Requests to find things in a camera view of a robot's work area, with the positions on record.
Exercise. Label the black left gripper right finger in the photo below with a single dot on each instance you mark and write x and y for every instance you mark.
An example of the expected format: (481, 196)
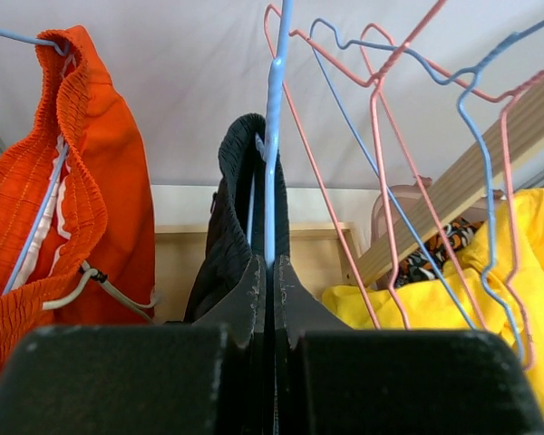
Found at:
(333, 379)

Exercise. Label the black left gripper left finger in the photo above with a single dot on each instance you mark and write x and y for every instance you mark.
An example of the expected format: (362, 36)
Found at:
(201, 378)

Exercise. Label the camouflage orange black shorts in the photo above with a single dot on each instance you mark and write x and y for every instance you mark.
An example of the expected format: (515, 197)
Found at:
(418, 266)

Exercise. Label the yellow shorts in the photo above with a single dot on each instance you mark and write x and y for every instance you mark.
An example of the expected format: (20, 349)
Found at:
(429, 306)

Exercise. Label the wooden clothes rack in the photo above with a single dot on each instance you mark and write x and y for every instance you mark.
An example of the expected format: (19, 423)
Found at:
(323, 226)

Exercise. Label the pink plastic basket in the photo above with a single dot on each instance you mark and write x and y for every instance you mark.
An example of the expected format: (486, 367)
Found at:
(408, 195)

